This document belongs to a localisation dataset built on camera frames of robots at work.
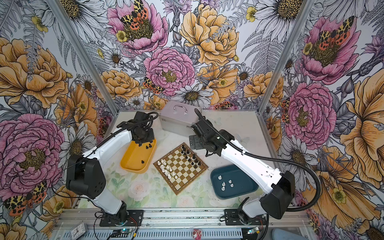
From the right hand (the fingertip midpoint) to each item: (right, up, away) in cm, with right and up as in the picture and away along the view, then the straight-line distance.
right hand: (202, 144), depth 77 cm
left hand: (-30, 0, +12) cm, 32 cm away
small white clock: (-56, -38, -8) cm, 69 cm away
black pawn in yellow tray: (-36, -13, +17) cm, 42 cm away
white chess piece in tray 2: (+12, -23, +6) cm, 26 cm away
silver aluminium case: (-15, +14, +22) cm, 30 cm away
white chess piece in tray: (+10, -20, +9) cm, 24 cm away
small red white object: (-3, -38, -11) cm, 39 cm away
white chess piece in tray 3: (+16, -22, +8) cm, 28 cm away
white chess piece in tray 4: (+12, -25, +6) cm, 28 cm away
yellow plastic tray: (-40, -11, +16) cm, 45 cm away
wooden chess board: (-13, -15, +13) cm, 24 cm away
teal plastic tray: (+14, -22, +8) cm, 28 cm away
